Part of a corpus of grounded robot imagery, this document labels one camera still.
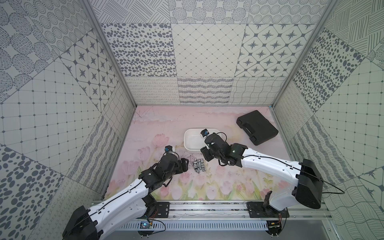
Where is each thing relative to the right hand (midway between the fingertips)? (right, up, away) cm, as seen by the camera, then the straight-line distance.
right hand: (206, 149), depth 81 cm
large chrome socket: (-5, -11, +7) cm, 14 cm away
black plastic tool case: (+36, +11, +20) cm, 43 cm away
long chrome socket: (-2, -12, +8) cm, 14 cm away
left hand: (-12, -6, -1) cm, 14 cm away
